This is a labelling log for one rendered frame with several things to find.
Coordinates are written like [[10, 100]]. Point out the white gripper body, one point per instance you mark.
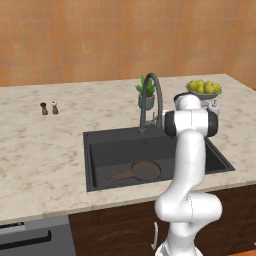
[[213, 107]]

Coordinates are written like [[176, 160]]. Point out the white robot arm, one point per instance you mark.
[[188, 160]]

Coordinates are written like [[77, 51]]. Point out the dark brown frying pan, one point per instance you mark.
[[146, 170]]

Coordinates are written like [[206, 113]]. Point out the dark grey sink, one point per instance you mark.
[[116, 150]]

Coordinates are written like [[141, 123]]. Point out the grey fruit bowl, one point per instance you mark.
[[206, 95]]

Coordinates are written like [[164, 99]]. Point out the dark grey curved tap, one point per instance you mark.
[[160, 96]]

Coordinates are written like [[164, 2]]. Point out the green plant in teal pot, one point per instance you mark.
[[147, 96]]

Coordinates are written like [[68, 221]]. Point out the dark brown cupboard door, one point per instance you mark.
[[238, 220], [113, 230]]

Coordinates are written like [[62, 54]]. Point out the brown white-topped salt shaker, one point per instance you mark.
[[54, 108]]

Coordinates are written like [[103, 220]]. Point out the brown pepper shaker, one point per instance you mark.
[[44, 108]]

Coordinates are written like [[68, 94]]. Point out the grey dishwasher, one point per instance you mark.
[[36, 243]]

